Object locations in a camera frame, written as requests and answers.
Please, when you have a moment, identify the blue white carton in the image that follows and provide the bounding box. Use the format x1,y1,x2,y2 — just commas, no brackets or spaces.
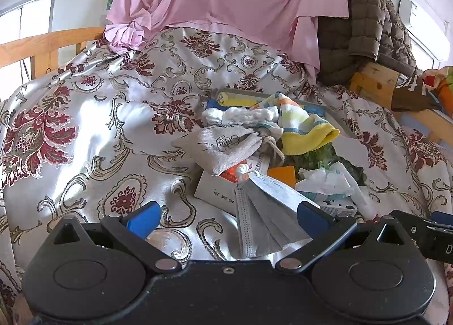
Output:
316,194,358,218

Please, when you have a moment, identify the window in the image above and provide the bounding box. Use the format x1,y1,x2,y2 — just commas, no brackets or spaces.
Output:
1,0,55,100

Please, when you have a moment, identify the grey face mask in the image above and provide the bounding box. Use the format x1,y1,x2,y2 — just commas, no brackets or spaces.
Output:
235,172,319,258

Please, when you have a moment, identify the brown quilted jacket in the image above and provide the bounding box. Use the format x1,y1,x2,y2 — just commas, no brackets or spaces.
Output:
317,0,416,86

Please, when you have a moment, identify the striped yellow sock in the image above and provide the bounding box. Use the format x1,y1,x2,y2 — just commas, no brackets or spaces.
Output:
251,93,340,155

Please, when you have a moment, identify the wooden bunk frame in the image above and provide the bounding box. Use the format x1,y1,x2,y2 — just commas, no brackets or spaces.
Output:
350,62,452,146

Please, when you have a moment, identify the wooden bed rail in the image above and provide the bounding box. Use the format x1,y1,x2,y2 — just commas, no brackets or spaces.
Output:
0,27,104,80

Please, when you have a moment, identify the beige drawstring pouch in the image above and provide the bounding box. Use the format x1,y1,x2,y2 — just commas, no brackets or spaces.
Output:
171,125,262,176

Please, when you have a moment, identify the white small sock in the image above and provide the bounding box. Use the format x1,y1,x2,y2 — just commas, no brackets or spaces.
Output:
202,106,279,126

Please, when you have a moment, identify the cartoon printed tray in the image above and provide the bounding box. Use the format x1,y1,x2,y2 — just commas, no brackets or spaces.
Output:
205,87,355,138

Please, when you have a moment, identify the floral satin bedspread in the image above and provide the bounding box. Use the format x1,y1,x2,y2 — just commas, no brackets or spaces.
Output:
1,28,452,324

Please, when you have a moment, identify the green leafy bag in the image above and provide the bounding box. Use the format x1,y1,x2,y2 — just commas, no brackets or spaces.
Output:
283,143,367,186

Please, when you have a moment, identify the colourful patchwork cloth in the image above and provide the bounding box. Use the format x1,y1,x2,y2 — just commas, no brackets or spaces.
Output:
422,66,453,116

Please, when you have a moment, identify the white air conditioner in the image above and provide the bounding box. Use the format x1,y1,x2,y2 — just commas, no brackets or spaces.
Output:
398,0,450,70

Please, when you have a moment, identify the orange card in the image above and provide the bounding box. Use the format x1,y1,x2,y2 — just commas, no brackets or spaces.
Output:
267,166,296,189

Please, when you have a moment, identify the white flat box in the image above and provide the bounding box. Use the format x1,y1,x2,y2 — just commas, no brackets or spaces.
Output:
194,171,238,216

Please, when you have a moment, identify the brown printed cloth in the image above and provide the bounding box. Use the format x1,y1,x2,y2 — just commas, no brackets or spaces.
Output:
391,74,440,112

